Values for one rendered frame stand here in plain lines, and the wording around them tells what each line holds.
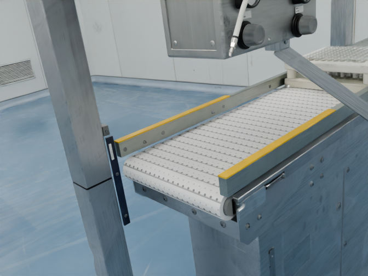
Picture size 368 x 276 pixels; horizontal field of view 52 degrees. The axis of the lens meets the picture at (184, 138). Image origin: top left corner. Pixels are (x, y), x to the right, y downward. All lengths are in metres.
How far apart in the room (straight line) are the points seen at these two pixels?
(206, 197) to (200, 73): 4.41
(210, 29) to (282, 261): 0.58
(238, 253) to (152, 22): 4.76
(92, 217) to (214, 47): 0.45
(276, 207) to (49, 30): 0.49
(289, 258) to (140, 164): 0.41
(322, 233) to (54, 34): 0.77
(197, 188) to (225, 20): 0.28
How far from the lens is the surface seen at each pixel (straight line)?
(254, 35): 0.46
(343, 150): 0.89
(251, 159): 0.59
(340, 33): 1.53
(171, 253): 2.01
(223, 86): 4.78
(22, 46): 6.13
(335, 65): 1.06
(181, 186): 0.63
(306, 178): 0.76
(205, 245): 0.88
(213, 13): 0.45
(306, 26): 0.56
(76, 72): 0.69
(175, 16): 0.50
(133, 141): 0.76
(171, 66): 5.29
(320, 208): 0.98
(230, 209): 0.59
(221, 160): 0.68
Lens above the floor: 1.23
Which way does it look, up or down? 21 degrees down
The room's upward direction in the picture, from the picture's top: 7 degrees counter-clockwise
